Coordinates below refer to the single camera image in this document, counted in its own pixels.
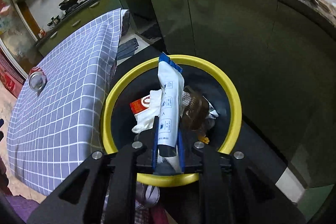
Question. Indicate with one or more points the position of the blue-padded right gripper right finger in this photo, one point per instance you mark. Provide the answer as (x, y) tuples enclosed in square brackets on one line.
[(233, 190)]

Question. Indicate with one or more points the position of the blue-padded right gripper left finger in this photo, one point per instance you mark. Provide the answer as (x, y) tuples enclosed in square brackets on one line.
[(101, 189)]

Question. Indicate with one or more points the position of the white blue tube packet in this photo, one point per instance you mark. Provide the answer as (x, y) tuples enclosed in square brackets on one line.
[(170, 159)]

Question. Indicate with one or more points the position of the yellow-rimmed dark trash bin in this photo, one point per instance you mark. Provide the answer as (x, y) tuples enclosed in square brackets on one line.
[(224, 81)]

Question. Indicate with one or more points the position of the green kitchen cabinets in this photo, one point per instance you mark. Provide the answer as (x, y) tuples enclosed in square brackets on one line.
[(280, 55)]

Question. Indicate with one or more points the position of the orange ridged cap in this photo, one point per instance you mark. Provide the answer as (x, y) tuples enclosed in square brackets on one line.
[(203, 139)]

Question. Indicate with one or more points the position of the blue checkered tablecloth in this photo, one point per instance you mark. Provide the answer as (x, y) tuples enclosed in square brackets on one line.
[(53, 131)]

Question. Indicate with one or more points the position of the crumpled silver wrapper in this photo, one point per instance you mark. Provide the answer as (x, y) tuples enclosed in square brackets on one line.
[(212, 114)]

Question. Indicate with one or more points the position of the brown plastic tray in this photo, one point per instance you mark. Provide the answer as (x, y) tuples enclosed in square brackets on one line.
[(195, 112)]

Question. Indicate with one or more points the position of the white plastic bag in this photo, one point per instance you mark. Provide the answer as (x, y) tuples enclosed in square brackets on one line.
[(145, 119)]

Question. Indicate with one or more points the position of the red white number box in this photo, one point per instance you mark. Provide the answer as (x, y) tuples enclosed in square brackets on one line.
[(140, 105)]

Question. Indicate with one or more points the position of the red aluminium drink can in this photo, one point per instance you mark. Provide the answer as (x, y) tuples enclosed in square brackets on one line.
[(37, 79)]

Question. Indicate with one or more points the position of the red checkered apron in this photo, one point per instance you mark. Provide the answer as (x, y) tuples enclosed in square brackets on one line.
[(10, 79)]

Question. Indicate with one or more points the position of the small black pot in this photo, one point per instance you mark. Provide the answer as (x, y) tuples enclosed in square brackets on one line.
[(54, 21)]

